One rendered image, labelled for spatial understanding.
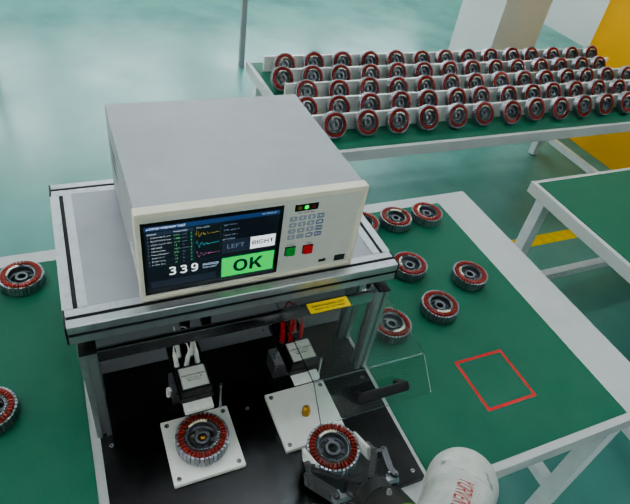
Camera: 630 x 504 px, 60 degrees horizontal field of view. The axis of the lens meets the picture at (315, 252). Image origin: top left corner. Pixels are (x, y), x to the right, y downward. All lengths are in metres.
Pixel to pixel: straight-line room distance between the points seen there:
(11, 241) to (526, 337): 2.35
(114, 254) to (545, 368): 1.17
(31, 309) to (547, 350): 1.42
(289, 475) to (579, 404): 0.80
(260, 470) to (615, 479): 1.67
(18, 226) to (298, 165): 2.21
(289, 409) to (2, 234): 2.08
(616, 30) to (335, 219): 3.78
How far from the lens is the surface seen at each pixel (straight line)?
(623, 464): 2.66
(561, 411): 1.61
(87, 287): 1.12
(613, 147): 4.64
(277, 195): 0.99
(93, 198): 1.33
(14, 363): 1.51
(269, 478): 1.26
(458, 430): 1.44
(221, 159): 1.08
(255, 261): 1.07
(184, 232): 0.98
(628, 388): 1.78
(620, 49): 4.63
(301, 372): 1.26
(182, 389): 1.18
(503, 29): 4.80
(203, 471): 1.25
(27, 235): 3.05
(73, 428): 1.37
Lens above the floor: 1.89
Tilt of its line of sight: 41 degrees down
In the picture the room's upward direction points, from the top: 11 degrees clockwise
